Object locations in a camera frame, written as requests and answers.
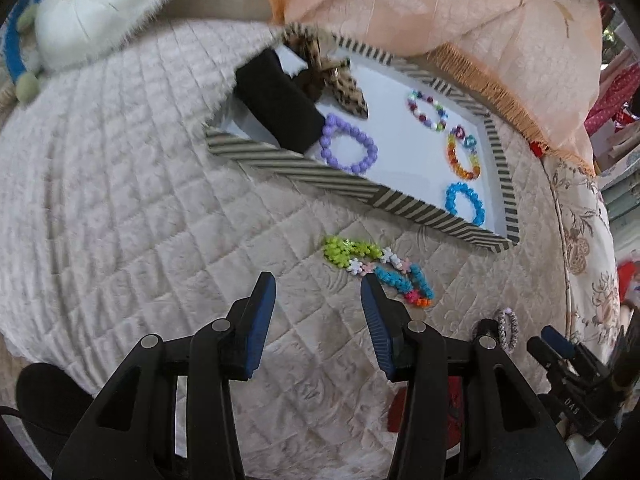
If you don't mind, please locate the white quilted bedspread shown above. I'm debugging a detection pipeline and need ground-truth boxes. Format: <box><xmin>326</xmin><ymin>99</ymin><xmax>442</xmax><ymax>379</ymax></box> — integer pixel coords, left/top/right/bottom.
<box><xmin>0</xmin><ymin>20</ymin><xmax>616</xmax><ymax>480</ymax></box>

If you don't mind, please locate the red cloth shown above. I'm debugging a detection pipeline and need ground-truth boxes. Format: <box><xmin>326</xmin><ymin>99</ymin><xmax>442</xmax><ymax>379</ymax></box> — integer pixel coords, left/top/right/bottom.
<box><xmin>387</xmin><ymin>375</ymin><xmax>481</xmax><ymax>448</ymax></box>

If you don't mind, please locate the purple bead bracelet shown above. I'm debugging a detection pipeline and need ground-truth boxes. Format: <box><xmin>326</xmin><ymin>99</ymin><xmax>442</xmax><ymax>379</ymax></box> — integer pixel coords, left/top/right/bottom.
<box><xmin>319</xmin><ymin>114</ymin><xmax>379</xmax><ymax>175</ymax></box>

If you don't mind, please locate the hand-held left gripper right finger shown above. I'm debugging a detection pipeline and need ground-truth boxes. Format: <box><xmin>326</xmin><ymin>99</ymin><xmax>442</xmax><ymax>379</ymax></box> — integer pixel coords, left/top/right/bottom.
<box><xmin>360</xmin><ymin>274</ymin><xmax>576</xmax><ymax>480</ymax></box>

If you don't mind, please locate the leopard print hair bow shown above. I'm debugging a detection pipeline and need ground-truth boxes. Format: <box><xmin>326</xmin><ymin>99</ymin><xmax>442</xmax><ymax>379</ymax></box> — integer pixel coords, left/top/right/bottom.
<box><xmin>282</xmin><ymin>25</ymin><xmax>371</xmax><ymax>120</ymax></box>

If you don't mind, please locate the black box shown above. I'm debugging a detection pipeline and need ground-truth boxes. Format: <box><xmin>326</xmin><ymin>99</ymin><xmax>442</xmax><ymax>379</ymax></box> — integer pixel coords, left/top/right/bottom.
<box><xmin>234</xmin><ymin>49</ymin><xmax>327</xmax><ymax>155</ymax></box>

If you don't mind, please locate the black round object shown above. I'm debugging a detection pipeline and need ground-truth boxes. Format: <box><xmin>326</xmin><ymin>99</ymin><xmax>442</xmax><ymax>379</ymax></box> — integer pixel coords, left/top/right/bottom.
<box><xmin>15</xmin><ymin>362</ymin><xmax>96</xmax><ymax>441</ymax></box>

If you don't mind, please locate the pink dotted cloth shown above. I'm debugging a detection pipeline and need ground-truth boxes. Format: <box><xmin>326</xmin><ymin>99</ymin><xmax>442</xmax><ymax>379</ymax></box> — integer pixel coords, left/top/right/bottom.
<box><xmin>585</xmin><ymin>65</ymin><xmax>640</xmax><ymax>136</ymax></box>

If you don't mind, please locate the blue orange flower bead bracelet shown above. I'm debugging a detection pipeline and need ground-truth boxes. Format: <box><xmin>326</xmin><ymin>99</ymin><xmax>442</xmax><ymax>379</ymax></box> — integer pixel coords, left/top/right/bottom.
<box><xmin>374</xmin><ymin>264</ymin><xmax>437</xmax><ymax>309</ymax></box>

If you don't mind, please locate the rainbow bead bracelet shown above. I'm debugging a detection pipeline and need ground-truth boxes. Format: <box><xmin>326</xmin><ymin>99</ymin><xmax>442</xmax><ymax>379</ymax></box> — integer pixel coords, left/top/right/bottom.
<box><xmin>446</xmin><ymin>126</ymin><xmax>482</xmax><ymax>182</ymax></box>

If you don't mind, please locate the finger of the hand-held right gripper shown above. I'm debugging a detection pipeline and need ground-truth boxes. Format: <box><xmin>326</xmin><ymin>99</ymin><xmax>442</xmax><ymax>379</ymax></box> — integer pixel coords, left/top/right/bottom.
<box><xmin>472</xmin><ymin>317</ymin><xmax>498</xmax><ymax>341</ymax></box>
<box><xmin>527</xmin><ymin>325</ymin><xmax>608</xmax><ymax>386</ymax></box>

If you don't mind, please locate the multicoloured small bead bracelet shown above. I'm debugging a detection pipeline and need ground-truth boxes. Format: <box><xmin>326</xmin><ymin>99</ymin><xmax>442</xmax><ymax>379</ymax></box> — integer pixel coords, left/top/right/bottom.
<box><xmin>406</xmin><ymin>89</ymin><xmax>448</xmax><ymax>133</ymax></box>

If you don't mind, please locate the striped frame white tray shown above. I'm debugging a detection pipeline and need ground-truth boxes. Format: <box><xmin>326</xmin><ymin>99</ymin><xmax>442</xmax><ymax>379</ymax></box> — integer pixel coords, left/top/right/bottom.
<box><xmin>205</xmin><ymin>22</ymin><xmax>521</xmax><ymax>256</ymax></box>

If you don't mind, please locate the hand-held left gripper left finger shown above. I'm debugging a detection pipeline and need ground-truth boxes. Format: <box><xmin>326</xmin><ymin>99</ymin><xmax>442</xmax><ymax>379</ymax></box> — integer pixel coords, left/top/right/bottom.
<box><xmin>52</xmin><ymin>271</ymin><xmax>277</xmax><ymax>480</ymax></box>

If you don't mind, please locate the peach fringed blanket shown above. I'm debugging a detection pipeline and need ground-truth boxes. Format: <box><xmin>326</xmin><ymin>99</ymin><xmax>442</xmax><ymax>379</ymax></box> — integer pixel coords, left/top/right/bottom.
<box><xmin>265</xmin><ymin>0</ymin><xmax>608</xmax><ymax>176</ymax></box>

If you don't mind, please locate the white plush cushion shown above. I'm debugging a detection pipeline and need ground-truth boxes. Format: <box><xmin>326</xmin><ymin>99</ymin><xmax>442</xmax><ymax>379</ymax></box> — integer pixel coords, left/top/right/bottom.
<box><xmin>32</xmin><ymin>0</ymin><xmax>188</xmax><ymax>73</ymax></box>

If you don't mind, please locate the green flower bead bracelet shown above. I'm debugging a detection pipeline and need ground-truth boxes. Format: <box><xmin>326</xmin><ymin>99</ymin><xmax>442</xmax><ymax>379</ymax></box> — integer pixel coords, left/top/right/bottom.
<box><xmin>322</xmin><ymin>236</ymin><xmax>385</xmax><ymax>269</ymax></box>

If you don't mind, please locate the floral patterned bedding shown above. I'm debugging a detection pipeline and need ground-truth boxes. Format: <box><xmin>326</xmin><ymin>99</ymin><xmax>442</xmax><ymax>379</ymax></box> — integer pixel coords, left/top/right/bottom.
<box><xmin>542</xmin><ymin>152</ymin><xmax>626</xmax><ymax>361</ymax></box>

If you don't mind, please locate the blue hoop with green balls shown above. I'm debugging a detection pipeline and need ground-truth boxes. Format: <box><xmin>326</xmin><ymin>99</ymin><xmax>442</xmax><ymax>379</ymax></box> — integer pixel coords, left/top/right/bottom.
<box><xmin>0</xmin><ymin>0</ymin><xmax>48</xmax><ymax>106</ymax></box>

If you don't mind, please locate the white pink flower bead bracelet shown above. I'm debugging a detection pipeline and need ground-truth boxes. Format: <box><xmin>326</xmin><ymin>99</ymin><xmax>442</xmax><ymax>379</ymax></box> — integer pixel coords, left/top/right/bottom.
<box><xmin>346</xmin><ymin>251</ymin><xmax>415</xmax><ymax>277</ymax></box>

